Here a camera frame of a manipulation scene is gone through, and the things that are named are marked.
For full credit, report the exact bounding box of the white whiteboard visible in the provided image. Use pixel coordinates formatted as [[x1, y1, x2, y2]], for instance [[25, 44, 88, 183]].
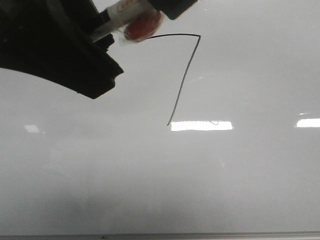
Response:
[[0, 0, 320, 236]]

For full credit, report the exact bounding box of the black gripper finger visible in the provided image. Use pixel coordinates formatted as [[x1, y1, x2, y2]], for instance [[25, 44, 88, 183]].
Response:
[[0, 0, 123, 99]]

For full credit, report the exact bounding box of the white black whiteboard marker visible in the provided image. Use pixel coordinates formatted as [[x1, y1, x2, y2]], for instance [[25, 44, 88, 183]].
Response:
[[88, 0, 200, 47]]

